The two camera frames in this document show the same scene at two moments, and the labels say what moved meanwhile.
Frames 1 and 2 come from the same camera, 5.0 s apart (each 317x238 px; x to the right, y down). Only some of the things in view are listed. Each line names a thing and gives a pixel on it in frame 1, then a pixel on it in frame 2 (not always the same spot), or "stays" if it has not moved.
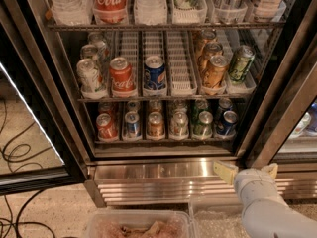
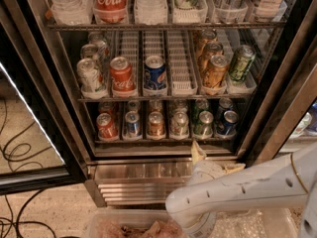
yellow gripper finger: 227,172 to 197,153
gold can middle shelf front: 214,76 stays
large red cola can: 110,2 stays
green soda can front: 203,128 stays
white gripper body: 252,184 to 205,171
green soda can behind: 199,106 stays
